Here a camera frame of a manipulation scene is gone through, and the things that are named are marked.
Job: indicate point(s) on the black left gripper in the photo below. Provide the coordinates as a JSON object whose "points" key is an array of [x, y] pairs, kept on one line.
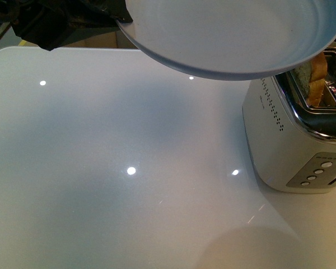
{"points": [[54, 24]]}

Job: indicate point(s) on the silver toaster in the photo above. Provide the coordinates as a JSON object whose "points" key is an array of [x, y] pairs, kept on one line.
{"points": [[292, 144]]}

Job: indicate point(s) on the brown bread slice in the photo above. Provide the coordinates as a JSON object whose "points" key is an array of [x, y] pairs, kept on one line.
{"points": [[310, 78]]}

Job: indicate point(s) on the white round plate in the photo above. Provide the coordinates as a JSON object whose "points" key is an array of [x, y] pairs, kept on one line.
{"points": [[231, 40]]}

